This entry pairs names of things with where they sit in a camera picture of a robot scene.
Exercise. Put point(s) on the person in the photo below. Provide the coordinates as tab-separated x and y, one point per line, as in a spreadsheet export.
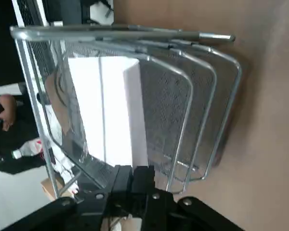
2	160

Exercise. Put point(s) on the silver mesh file organizer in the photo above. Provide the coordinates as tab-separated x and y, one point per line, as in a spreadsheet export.
163	96

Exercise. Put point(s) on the clear water bottle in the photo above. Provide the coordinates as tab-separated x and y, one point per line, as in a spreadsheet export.
26	149

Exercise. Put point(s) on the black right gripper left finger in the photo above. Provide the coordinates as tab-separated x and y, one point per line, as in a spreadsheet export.
122	180

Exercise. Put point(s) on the light wooden box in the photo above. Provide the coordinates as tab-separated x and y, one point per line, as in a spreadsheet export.
50	190

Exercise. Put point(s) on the white A4 paper sheet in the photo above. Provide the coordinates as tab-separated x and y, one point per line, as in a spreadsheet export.
115	108

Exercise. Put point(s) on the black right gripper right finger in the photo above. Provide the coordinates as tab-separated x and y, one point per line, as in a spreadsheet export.
144	180

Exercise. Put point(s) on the black monitor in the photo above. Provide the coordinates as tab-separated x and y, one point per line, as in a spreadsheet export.
2	48

